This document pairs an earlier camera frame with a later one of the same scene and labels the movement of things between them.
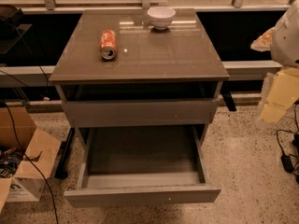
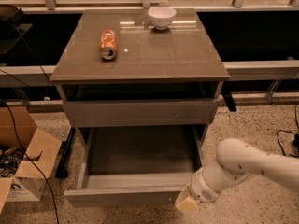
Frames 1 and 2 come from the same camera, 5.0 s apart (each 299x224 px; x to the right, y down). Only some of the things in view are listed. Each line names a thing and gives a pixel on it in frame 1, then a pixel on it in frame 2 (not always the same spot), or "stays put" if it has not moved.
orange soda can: (108, 44) stays put
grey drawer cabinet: (159, 77) stays put
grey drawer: (140, 165) stays put
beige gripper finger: (284, 90) -> (206, 183)
